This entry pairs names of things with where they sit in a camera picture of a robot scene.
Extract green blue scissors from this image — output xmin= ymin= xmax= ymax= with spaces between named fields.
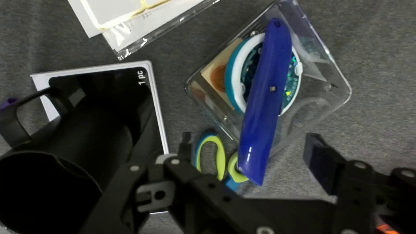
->
xmin=190 ymin=129 xmax=255 ymax=194

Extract white label sheets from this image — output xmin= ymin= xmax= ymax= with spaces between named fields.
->
xmin=67 ymin=0 xmax=220 ymax=62

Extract white tablet device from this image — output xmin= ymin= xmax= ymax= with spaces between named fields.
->
xmin=0 ymin=59 xmax=172 ymax=234

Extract grey tablecloth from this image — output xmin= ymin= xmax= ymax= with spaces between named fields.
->
xmin=0 ymin=0 xmax=416 ymax=234

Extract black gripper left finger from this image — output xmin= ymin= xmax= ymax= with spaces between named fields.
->
xmin=80 ymin=155 xmax=245 ymax=234

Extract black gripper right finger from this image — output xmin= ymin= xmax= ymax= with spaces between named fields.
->
xmin=303 ymin=132 xmax=416 ymax=234

